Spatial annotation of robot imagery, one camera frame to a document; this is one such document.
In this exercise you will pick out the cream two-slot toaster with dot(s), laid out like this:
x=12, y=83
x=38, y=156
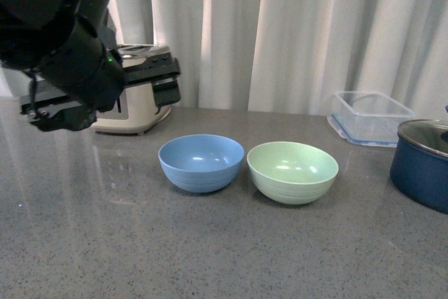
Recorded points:
x=135, y=112

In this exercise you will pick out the blue bowl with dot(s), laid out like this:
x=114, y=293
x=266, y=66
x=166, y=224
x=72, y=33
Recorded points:
x=201, y=163

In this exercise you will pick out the dark blue pot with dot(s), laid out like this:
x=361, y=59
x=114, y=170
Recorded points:
x=420, y=175

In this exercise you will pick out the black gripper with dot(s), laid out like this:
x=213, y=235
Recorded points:
x=49, y=108

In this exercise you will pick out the green bowl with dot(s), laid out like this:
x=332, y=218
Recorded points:
x=290, y=172

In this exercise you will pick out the white curtain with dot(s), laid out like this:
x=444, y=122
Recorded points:
x=292, y=56

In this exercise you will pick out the clear plastic food container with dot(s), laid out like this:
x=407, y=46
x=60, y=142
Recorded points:
x=367, y=118

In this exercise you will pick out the glass pot lid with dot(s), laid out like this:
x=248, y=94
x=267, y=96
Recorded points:
x=426, y=134

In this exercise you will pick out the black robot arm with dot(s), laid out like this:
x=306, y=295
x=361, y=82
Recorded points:
x=74, y=63

